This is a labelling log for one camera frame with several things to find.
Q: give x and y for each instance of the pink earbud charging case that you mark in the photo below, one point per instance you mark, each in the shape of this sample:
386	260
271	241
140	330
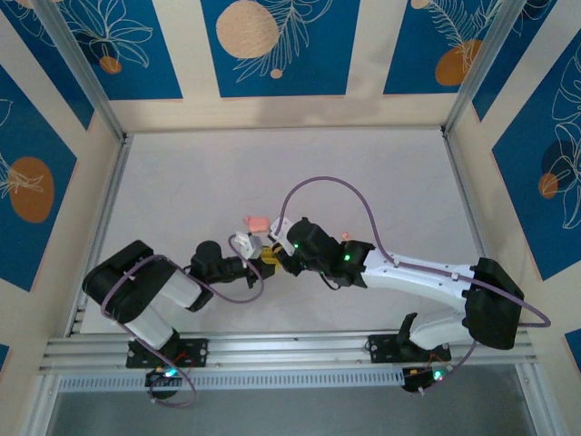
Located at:
258	224

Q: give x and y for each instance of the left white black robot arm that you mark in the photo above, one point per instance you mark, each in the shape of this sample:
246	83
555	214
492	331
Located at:
127	281

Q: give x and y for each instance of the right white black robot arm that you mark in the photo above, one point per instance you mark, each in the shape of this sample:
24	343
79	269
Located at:
417	277

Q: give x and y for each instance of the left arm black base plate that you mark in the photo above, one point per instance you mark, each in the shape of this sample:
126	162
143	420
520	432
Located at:
199	349

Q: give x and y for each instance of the aluminium mounting rail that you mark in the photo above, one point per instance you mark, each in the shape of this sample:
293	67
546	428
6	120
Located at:
290	352

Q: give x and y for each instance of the aluminium table side rail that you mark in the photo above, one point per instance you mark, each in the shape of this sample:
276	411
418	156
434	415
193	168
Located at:
472	204
109	200

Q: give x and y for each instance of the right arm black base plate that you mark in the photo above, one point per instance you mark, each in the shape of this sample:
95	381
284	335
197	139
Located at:
381	347

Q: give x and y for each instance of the aluminium frame post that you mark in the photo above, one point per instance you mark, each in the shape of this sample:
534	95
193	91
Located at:
481	68
81	68

